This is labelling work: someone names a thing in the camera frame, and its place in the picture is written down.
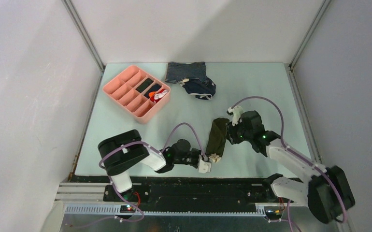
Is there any grey striped folded underwear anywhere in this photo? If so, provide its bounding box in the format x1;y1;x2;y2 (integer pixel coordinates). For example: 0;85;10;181
164;62;208;84

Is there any olive green underwear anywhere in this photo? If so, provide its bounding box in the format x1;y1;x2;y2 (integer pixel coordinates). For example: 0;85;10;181
205;118;230;157

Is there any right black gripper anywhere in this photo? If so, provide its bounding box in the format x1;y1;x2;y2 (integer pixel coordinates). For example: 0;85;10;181
225;116;253;145

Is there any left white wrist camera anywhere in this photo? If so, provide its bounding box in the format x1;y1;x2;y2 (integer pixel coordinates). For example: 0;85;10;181
198;159;212;174

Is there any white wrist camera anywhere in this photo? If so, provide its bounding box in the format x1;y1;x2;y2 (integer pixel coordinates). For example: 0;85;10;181
227;105;243;126
198;159;212;174

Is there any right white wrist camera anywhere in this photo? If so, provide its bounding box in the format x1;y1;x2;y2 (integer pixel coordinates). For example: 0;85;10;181
227;105;243;126

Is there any black rolled garment in tray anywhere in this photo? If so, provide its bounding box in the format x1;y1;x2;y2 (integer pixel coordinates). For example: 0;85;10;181
136;78;153;93

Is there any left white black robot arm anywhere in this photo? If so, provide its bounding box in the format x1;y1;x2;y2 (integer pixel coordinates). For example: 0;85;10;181
98;130;220;201

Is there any navy blue underwear white trim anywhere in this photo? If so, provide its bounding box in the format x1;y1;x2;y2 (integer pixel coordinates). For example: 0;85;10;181
181;78;216;101

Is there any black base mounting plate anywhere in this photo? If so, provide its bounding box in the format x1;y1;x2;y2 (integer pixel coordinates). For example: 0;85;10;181
103;176;294;213

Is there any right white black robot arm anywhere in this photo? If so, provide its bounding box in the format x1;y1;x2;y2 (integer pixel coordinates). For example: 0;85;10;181
226;107;356;224

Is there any pink divided organizer tray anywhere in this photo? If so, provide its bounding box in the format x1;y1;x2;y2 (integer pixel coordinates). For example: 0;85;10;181
102;65;171;124

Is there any navy rolled garment in tray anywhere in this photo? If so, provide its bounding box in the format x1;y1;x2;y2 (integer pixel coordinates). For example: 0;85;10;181
144;84;161;98

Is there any red white rolled garment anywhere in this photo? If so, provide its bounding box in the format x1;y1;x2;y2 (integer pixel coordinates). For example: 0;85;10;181
148;89;169;103

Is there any grey slotted cable duct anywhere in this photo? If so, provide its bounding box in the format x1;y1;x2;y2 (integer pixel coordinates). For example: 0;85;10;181
65;203;266;217

